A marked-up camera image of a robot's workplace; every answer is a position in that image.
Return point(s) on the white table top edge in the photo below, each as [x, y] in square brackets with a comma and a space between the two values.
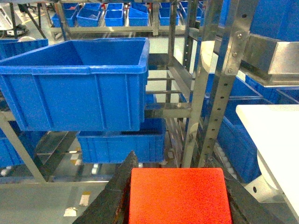
[274, 130]

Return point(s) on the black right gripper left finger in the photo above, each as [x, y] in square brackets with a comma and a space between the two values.
[111, 206]

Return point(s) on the red magnetic cube block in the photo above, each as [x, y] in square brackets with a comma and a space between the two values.
[178, 196]

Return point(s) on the stainless steel shelf upright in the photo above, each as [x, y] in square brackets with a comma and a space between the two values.
[234, 39]

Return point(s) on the blue crate lower layer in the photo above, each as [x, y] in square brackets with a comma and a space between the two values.
[114, 147]

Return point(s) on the blue crate on left shelf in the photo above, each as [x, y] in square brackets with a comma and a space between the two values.
[78, 85]

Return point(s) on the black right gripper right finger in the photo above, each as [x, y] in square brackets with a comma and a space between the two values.
[245, 209]

